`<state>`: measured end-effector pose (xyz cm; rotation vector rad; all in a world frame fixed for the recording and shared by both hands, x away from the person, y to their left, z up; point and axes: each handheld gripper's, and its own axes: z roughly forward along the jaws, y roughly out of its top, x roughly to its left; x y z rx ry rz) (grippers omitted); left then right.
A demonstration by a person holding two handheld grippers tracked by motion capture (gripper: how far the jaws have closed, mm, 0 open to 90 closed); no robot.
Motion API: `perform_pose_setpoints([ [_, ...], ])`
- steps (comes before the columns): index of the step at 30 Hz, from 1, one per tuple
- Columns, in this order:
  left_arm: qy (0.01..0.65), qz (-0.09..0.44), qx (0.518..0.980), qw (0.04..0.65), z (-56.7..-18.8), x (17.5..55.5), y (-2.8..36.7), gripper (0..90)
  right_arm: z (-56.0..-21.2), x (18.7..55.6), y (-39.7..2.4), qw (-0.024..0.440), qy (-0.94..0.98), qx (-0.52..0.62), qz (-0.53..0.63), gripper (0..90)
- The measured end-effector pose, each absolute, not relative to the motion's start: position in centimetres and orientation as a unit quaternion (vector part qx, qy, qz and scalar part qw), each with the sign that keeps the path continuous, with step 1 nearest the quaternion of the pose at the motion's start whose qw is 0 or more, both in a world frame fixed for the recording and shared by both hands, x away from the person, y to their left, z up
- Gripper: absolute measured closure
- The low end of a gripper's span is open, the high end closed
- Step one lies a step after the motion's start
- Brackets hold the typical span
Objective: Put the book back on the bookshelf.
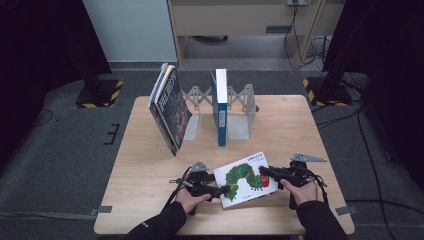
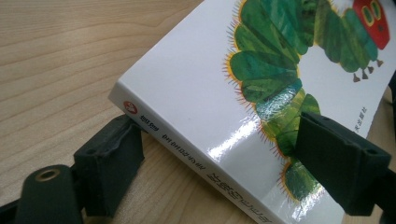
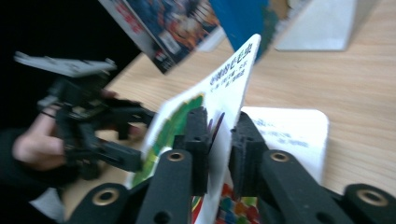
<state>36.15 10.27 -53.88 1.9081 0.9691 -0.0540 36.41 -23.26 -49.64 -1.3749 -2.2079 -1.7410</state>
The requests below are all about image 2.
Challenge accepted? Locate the white caterpillar picture book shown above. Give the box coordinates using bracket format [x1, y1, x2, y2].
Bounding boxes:
[107, 0, 396, 224]

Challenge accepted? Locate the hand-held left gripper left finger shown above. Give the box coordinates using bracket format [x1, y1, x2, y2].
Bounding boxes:
[73, 114, 146, 218]

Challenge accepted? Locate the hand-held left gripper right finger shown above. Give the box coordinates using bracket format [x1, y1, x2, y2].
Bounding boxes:
[293, 110, 392, 217]

